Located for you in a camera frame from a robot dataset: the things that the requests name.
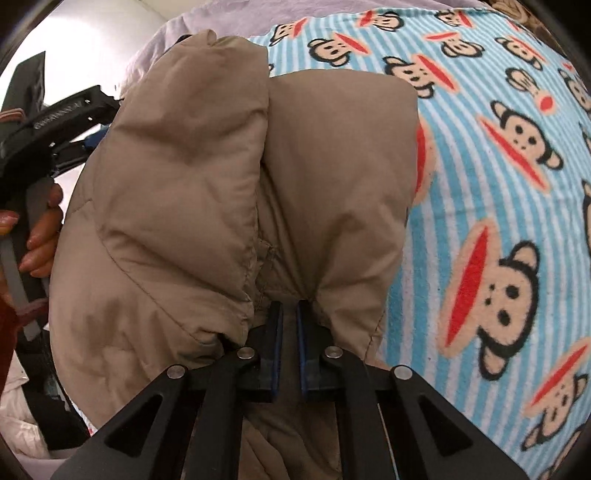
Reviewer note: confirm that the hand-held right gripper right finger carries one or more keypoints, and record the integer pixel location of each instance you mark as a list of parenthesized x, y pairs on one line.
[(304, 355)]

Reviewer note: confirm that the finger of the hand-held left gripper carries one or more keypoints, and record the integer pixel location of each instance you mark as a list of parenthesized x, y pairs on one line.
[(74, 154), (69, 113)]

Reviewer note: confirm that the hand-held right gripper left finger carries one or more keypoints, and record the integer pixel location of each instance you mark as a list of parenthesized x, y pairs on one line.
[(276, 355)]

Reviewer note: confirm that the beige padded jacket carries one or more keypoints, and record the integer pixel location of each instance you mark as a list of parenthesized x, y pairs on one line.
[(184, 184)]

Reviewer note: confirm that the lavender bed sheet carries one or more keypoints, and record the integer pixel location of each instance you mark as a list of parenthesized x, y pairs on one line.
[(221, 23)]

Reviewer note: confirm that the black cloth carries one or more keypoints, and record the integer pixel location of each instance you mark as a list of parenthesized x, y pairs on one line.
[(60, 392)]

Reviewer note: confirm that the blue striped monkey printed blanket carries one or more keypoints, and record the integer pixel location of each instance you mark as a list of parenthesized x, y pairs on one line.
[(485, 184)]

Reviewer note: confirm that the white cloth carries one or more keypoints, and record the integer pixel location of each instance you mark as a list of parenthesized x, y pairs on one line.
[(23, 410)]

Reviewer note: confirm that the brown patterned cloth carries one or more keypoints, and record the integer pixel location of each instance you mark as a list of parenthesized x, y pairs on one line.
[(526, 18)]

